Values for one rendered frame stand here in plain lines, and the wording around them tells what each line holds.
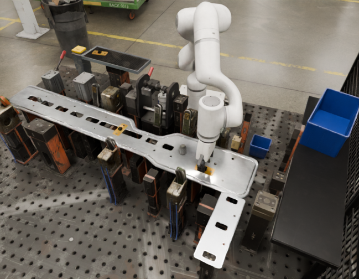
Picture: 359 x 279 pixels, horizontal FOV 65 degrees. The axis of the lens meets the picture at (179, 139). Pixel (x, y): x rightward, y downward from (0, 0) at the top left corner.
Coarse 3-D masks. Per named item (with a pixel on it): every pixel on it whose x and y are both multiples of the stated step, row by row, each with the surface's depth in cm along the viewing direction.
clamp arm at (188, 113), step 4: (184, 112) 132; (188, 112) 131; (184, 116) 133; (188, 116) 131; (184, 120) 134; (188, 120) 133; (184, 124) 135; (188, 124) 134; (184, 128) 136; (188, 128) 135; (184, 132) 137; (188, 132) 136
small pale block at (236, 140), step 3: (234, 138) 124; (237, 138) 124; (240, 138) 124; (234, 141) 123; (237, 141) 122; (240, 141) 124; (231, 144) 125; (234, 144) 125; (237, 144) 124; (231, 147) 126; (234, 147) 126; (237, 147) 125; (231, 150) 128; (234, 150) 127; (237, 150) 126
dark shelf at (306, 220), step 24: (312, 96) 151; (312, 168) 116; (336, 168) 116; (288, 192) 108; (312, 192) 108; (336, 192) 108; (288, 216) 101; (312, 216) 101; (336, 216) 101; (288, 240) 94; (312, 240) 94; (336, 240) 94; (336, 264) 89
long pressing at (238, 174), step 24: (24, 96) 156; (48, 96) 156; (48, 120) 144; (72, 120) 142; (120, 120) 142; (120, 144) 130; (144, 144) 130; (168, 144) 130; (192, 144) 130; (168, 168) 120; (192, 168) 120; (216, 168) 120; (240, 168) 120; (240, 192) 111
